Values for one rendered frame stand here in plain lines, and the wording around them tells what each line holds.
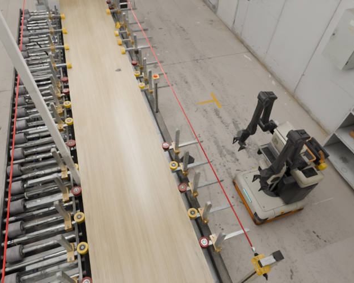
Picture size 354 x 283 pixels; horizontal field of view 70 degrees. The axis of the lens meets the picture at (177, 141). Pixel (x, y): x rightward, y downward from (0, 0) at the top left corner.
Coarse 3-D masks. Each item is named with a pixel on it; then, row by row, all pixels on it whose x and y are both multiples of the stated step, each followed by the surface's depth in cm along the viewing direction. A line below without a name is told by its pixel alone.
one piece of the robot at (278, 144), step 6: (276, 138) 227; (276, 144) 230; (282, 144) 221; (258, 162) 260; (264, 162) 257; (258, 168) 268; (264, 168) 253; (282, 174) 249; (270, 180) 251; (276, 180) 256
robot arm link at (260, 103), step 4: (260, 92) 200; (260, 100) 202; (268, 100) 195; (260, 104) 202; (264, 104) 198; (268, 104) 199; (256, 108) 208; (260, 108) 205; (256, 112) 210; (260, 112) 209; (252, 116) 218; (256, 116) 212; (260, 116) 214; (252, 120) 218; (256, 120) 216; (252, 124) 220; (256, 124) 221; (248, 128) 228; (252, 128) 223; (256, 128) 225
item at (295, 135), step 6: (294, 132) 173; (300, 132) 174; (294, 138) 171; (300, 138) 170; (306, 138) 173; (294, 150) 189; (300, 150) 189; (288, 156) 201; (294, 156) 193; (294, 162) 198; (294, 168) 204
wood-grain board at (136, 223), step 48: (96, 0) 459; (96, 48) 358; (96, 96) 295; (96, 144) 250; (144, 144) 252; (96, 192) 217; (144, 192) 219; (96, 240) 191; (144, 240) 193; (192, 240) 195
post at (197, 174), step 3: (195, 171) 204; (198, 171) 202; (195, 174) 206; (198, 174) 203; (195, 177) 208; (198, 177) 207; (195, 180) 210; (198, 180) 211; (195, 183) 213; (192, 186) 223; (195, 186) 218; (192, 189) 225; (195, 189) 222; (192, 198) 235
